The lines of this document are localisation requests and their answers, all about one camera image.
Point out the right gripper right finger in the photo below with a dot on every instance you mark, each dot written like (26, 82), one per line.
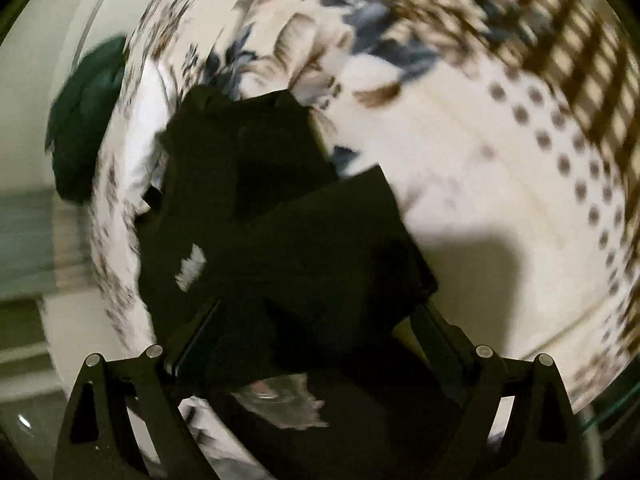
(474, 414)

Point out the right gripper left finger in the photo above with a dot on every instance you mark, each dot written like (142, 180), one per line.
(97, 440)

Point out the black lion print sweater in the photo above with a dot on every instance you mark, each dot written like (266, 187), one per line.
(306, 275)

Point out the grey striped curtain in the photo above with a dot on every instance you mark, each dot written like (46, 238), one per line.
(45, 246)

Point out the floral bed blanket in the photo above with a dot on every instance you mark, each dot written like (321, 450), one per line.
(533, 248)

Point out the dark green pillow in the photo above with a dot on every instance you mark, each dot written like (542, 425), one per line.
(79, 117)

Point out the white folded cloth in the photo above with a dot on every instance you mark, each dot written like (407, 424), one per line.
(154, 103)

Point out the brown checkered blanket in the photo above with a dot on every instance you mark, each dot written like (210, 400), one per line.
(592, 63)

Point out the white bed headboard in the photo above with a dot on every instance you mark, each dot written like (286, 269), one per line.
(50, 36)

